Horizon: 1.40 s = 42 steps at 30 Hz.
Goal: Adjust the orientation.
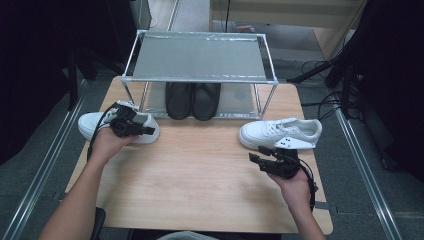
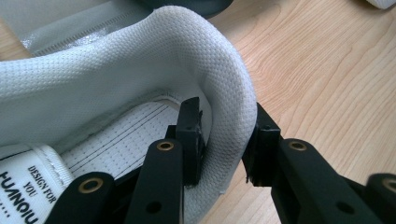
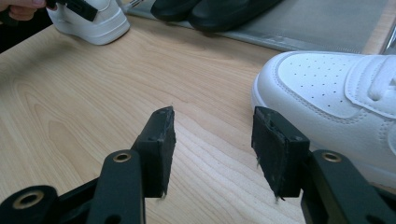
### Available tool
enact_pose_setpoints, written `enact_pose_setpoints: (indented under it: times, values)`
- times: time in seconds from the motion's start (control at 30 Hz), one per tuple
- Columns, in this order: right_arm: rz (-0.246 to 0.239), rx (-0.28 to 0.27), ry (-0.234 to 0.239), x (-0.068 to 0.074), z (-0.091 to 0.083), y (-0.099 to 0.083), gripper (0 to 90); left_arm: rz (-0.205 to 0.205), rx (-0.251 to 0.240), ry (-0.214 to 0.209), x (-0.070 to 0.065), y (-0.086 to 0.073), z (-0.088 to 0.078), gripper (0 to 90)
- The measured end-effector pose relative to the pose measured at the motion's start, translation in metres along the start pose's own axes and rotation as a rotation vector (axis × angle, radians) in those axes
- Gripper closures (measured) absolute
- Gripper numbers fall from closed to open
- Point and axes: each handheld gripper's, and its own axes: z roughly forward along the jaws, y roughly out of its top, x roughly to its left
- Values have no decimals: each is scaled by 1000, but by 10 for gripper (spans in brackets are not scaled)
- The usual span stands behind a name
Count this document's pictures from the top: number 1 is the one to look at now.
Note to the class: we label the grey metal cabinet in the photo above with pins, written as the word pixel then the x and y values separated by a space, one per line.
pixel 140 13

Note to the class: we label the metal floor rail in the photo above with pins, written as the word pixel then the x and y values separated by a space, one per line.
pixel 43 166
pixel 366 173

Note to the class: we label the person's right hand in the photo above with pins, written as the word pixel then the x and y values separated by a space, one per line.
pixel 296 193

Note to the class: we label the metal two-tier shoe rack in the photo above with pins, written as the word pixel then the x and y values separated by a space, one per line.
pixel 200 56

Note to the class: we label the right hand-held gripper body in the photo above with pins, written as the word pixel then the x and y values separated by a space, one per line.
pixel 283 165

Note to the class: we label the black stand post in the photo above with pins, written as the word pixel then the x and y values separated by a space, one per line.
pixel 72 83

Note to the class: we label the wooden cabinet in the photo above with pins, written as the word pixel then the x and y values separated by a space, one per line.
pixel 283 13

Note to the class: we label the small red object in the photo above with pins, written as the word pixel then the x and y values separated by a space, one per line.
pixel 245 27

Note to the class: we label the black stand legs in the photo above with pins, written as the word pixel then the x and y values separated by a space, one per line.
pixel 310 71

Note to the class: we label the black chair armrest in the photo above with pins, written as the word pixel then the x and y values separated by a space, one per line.
pixel 99 221

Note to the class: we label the person's left hand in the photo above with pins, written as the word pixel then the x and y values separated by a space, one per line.
pixel 106 143

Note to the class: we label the black slipper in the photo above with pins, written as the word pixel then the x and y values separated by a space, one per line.
pixel 206 100
pixel 178 100

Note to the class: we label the person's grey shirt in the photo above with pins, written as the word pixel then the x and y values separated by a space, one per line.
pixel 186 236

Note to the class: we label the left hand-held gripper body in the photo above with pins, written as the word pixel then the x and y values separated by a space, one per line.
pixel 124 123

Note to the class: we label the grey tape piece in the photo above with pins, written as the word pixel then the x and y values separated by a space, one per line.
pixel 60 196
pixel 326 206

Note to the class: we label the white sneaker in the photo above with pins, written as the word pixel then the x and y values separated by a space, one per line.
pixel 90 123
pixel 266 131

